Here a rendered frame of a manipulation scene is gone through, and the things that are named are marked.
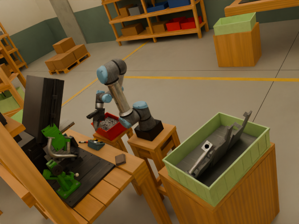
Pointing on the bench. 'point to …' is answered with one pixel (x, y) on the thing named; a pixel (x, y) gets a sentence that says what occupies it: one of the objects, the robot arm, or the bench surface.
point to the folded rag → (120, 159)
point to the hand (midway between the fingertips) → (95, 129)
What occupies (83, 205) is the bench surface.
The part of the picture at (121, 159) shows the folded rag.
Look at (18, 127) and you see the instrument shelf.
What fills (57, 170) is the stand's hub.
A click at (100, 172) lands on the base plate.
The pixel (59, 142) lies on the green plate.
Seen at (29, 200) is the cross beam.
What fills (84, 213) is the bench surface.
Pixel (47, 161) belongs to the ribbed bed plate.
